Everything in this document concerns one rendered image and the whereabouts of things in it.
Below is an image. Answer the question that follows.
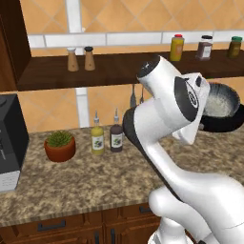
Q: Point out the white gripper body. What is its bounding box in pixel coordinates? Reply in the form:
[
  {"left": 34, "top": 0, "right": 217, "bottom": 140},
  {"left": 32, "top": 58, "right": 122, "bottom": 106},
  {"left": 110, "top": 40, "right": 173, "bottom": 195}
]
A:
[{"left": 172, "top": 122, "right": 205, "bottom": 146}]

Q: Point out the black round pan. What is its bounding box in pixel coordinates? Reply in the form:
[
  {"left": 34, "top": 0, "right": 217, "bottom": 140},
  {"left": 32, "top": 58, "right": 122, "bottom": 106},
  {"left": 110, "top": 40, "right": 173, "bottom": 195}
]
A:
[{"left": 199, "top": 103, "right": 244, "bottom": 133}]

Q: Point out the grey metal pot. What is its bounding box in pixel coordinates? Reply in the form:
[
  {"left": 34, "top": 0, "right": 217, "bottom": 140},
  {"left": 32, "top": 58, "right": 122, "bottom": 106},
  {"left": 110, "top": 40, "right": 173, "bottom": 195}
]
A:
[{"left": 203, "top": 82, "right": 241, "bottom": 119}]

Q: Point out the grey hanging kitchen tool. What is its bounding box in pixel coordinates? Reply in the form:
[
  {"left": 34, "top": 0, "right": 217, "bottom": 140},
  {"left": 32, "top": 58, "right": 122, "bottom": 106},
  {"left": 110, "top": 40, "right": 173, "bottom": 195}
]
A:
[
  {"left": 130, "top": 84, "right": 137, "bottom": 109},
  {"left": 138, "top": 86, "right": 146, "bottom": 105}
]

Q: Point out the dark sauce bottle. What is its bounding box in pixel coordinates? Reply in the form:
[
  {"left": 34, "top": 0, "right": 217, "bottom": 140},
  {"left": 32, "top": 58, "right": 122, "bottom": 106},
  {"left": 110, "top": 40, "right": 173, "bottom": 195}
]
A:
[{"left": 110, "top": 108, "right": 124, "bottom": 153}]

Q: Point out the yellow bottle with red cap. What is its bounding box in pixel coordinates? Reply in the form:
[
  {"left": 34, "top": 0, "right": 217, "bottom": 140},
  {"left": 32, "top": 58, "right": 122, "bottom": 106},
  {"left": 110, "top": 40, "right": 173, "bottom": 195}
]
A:
[{"left": 169, "top": 33, "right": 186, "bottom": 63}]

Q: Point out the brown jar with black cap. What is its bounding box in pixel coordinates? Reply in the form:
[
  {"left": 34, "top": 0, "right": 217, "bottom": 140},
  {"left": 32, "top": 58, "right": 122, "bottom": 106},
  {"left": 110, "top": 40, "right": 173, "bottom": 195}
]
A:
[{"left": 195, "top": 34, "right": 214, "bottom": 62}]

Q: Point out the yellow oil bottle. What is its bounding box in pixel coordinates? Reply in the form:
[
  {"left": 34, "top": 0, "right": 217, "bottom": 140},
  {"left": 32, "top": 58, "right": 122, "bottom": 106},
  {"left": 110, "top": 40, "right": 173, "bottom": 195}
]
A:
[{"left": 91, "top": 110, "right": 106, "bottom": 156}]

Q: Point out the green jar with green cap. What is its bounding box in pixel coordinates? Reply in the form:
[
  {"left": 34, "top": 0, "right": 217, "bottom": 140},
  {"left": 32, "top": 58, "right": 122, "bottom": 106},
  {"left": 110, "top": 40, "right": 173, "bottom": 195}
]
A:
[{"left": 227, "top": 35, "right": 243, "bottom": 60}]

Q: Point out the narrow brown wooden drawer front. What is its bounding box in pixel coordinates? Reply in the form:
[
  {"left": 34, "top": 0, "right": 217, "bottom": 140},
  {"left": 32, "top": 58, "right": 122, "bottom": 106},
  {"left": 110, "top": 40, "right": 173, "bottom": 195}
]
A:
[{"left": 102, "top": 202, "right": 161, "bottom": 226}]

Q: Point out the brown wooden cupboard door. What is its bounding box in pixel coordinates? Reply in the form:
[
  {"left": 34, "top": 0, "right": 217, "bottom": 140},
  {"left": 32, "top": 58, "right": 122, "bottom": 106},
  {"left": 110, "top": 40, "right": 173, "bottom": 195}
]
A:
[
  {"left": 105, "top": 216, "right": 164, "bottom": 244},
  {"left": 47, "top": 229, "right": 106, "bottom": 244}
]

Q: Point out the black-capped wooden pepper shaker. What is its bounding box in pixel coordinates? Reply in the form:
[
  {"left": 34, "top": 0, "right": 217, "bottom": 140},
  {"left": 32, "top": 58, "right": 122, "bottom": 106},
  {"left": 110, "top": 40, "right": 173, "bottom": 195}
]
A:
[{"left": 83, "top": 46, "right": 96, "bottom": 71}]

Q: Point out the green plant in terracotta pot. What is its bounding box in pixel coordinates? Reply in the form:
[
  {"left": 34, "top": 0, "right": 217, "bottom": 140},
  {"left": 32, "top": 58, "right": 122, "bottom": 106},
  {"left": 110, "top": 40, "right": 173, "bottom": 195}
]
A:
[{"left": 43, "top": 130, "right": 77, "bottom": 163}]

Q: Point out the white-capped wooden salt shaker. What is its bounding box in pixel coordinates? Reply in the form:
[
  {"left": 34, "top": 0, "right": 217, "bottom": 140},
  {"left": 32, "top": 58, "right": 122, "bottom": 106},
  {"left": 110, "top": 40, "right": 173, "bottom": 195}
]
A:
[{"left": 67, "top": 47, "right": 80, "bottom": 72}]

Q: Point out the wide brown wooden drawer front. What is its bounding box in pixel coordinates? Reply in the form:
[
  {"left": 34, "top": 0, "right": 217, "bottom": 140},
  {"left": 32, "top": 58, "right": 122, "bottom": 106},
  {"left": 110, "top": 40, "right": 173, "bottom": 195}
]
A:
[{"left": 0, "top": 211, "right": 105, "bottom": 244}]

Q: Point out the black and grey appliance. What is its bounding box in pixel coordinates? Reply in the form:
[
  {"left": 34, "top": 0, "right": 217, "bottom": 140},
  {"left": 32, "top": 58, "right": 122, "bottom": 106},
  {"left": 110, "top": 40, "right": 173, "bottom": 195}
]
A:
[{"left": 0, "top": 93, "right": 31, "bottom": 193}]

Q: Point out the short black drawer handle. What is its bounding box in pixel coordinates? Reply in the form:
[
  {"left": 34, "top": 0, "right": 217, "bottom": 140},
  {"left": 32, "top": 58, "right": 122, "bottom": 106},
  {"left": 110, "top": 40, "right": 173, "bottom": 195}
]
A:
[{"left": 138, "top": 205, "right": 154, "bottom": 214}]

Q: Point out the dark wooden wall shelf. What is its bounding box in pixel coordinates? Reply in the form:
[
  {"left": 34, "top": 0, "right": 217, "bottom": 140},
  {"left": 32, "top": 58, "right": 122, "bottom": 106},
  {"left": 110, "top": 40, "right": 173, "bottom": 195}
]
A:
[{"left": 16, "top": 49, "right": 244, "bottom": 92}]

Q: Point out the long black drawer handle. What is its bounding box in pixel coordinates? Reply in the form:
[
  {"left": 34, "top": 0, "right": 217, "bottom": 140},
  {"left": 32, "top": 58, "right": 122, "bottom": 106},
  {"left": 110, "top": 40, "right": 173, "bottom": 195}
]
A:
[{"left": 36, "top": 219, "right": 67, "bottom": 233}]

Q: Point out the dark wooden wall cabinet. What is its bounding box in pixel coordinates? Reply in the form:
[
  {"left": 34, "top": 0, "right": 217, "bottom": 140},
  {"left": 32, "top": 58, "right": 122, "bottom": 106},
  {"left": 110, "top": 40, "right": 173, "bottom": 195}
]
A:
[{"left": 0, "top": 0, "right": 32, "bottom": 92}]

